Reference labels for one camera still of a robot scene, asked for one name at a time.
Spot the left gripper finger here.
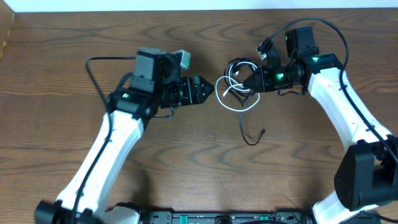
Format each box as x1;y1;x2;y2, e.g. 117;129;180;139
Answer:
193;75;215;92
192;88;214;105

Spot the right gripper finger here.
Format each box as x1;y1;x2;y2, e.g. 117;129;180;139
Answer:
244;68;263;83
243;77;263;93

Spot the white USB cable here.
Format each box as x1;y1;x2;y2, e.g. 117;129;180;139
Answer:
215;61;261;113

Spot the black USB cable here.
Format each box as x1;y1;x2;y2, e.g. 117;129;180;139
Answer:
223;57;267;146

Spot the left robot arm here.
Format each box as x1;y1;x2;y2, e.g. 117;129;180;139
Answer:
34;47;215;223

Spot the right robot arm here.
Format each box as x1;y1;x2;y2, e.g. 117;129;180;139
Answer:
243;27;397;223

